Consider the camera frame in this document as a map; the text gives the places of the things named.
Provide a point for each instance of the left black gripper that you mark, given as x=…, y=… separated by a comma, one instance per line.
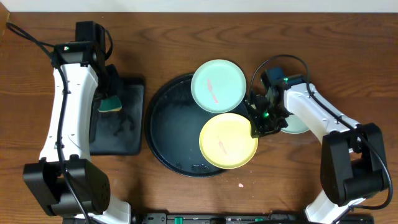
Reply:
x=101, y=94

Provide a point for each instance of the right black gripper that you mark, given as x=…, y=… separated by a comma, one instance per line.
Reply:
x=259, y=129

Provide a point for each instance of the green yellow sponge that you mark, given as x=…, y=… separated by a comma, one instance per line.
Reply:
x=110, y=104

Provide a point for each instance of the pale green plate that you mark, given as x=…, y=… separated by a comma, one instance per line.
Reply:
x=295, y=125

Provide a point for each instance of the yellow plate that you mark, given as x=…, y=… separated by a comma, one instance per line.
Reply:
x=225, y=141

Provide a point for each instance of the light blue plate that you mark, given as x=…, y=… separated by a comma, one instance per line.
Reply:
x=218, y=86

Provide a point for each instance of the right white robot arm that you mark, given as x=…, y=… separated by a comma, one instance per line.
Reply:
x=353, y=159

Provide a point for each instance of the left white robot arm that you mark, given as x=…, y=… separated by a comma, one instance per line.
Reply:
x=64, y=181

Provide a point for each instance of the black rectangular tray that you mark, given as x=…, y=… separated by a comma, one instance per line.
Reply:
x=119, y=133

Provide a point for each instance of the black round tray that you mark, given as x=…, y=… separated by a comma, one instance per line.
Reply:
x=173, y=125

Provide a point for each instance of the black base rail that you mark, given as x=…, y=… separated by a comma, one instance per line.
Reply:
x=162, y=218

